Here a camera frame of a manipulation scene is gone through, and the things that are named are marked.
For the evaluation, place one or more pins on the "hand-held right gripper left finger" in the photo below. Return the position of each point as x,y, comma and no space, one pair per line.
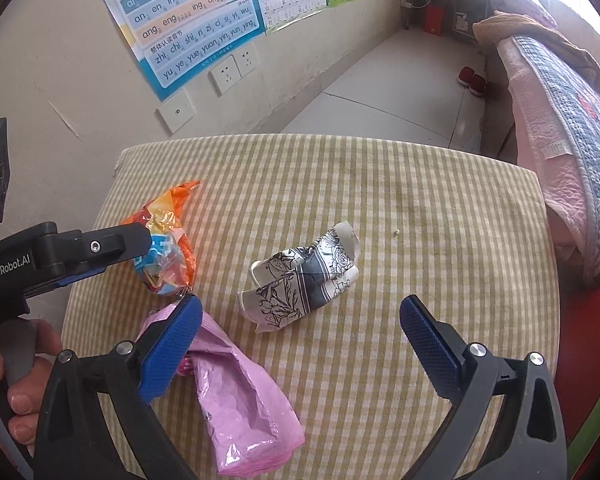
172,350

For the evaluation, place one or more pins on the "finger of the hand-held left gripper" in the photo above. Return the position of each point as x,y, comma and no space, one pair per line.
105,246
80,276

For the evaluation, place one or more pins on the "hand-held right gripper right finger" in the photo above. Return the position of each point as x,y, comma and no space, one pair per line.
427,340

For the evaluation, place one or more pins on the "orange snack wrapper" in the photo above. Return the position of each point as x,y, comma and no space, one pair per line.
165,212

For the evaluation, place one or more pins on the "pink plastic bag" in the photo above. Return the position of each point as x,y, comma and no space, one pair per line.
240,400

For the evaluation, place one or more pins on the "white black-printed paper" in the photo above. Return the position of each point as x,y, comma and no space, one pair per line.
290,285

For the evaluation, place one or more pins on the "person's left hand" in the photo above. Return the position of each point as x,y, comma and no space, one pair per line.
25,397

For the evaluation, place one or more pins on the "bed with pink quilt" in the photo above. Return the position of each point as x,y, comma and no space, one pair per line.
540,130

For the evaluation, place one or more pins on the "red slipper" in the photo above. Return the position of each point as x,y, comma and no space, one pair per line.
477,85
466,76

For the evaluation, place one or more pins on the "bed with patchwork quilt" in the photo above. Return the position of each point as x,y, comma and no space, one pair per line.
570,100

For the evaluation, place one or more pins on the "red box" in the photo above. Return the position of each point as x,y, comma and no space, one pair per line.
435,20

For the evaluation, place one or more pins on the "brown blanket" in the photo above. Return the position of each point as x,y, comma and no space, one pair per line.
530,35

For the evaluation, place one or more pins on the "rolled pink quilt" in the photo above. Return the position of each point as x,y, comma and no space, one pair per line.
520,0

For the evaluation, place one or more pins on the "white wall plate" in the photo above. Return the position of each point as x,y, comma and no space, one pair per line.
176,111

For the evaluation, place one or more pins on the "white wall socket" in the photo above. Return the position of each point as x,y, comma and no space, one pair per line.
247,60
224,75

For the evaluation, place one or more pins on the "blue striped wall poster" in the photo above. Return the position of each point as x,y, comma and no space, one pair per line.
180,10

